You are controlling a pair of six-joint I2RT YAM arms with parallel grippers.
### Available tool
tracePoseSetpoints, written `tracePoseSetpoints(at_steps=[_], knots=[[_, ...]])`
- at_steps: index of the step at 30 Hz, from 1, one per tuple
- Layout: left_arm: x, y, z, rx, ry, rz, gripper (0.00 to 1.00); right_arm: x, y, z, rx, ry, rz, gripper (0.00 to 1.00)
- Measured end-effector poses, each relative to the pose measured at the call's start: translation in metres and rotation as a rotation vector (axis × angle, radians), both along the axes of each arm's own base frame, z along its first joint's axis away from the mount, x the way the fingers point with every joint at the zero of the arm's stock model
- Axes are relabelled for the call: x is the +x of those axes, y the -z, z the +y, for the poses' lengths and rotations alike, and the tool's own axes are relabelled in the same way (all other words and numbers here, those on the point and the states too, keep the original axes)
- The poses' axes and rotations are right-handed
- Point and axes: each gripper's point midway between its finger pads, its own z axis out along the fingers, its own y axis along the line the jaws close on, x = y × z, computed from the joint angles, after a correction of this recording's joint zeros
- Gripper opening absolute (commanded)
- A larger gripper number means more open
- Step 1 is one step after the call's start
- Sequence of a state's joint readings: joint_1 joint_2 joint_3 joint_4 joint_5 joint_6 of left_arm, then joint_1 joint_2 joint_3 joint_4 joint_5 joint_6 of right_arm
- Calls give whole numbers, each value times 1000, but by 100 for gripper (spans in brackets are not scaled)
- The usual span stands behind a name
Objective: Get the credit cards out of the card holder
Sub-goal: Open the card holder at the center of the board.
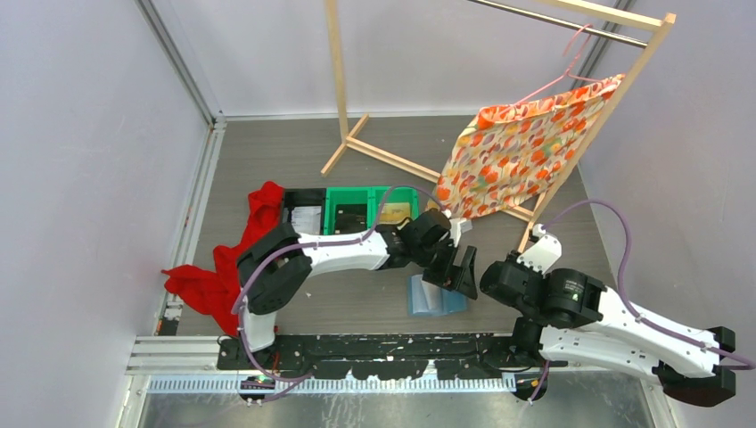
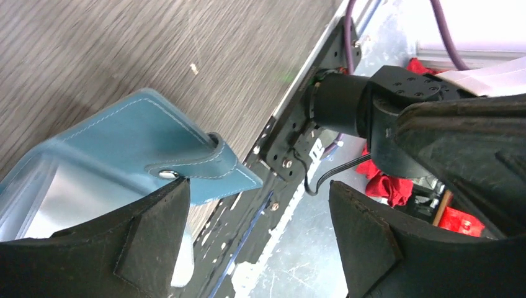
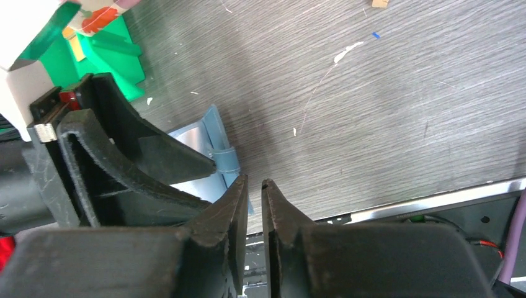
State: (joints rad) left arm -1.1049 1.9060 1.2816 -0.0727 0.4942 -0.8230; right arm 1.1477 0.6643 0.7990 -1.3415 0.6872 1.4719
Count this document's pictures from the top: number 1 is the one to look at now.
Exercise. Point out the black plastic bin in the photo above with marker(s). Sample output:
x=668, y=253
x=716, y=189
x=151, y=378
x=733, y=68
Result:
x=294, y=197

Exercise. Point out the dark cards stack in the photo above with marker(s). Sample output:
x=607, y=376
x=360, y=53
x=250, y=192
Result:
x=350, y=219

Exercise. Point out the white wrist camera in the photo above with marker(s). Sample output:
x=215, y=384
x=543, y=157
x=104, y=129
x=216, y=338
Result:
x=458, y=226
x=545, y=251

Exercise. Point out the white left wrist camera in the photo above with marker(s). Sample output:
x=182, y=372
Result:
x=458, y=226

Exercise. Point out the white cards in black bin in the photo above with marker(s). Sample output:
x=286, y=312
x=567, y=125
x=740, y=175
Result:
x=307, y=219

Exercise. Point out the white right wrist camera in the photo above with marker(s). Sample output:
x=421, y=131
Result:
x=545, y=251

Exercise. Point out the pink wire hanger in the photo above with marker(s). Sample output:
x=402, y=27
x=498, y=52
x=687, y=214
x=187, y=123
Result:
x=568, y=72

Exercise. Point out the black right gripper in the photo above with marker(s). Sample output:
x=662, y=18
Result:
x=513, y=260

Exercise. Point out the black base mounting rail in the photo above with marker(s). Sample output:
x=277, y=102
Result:
x=452, y=356

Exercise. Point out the red cloth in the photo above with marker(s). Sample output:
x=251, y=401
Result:
x=213, y=292

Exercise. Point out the green bin with gold cards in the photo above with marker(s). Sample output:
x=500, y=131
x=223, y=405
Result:
x=400, y=194

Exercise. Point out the gold cards stack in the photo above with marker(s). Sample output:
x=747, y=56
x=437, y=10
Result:
x=393, y=213

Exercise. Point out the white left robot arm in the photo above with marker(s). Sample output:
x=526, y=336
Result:
x=274, y=268

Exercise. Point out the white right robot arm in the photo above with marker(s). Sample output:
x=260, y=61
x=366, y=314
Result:
x=684, y=361

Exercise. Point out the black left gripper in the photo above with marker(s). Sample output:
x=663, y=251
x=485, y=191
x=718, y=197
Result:
x=456, y=277

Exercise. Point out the floral orange fabric bag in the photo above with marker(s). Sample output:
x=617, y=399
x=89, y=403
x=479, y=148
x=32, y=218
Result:
x=510, y=153

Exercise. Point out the wooden clothes rack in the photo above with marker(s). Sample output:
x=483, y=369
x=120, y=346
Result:
x=422, y=75

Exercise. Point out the blue card holder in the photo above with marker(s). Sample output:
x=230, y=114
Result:
x=428, y=300

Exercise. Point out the green bin with dark cards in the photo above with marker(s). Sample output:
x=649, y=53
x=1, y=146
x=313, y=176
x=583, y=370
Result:
x=342, y=195

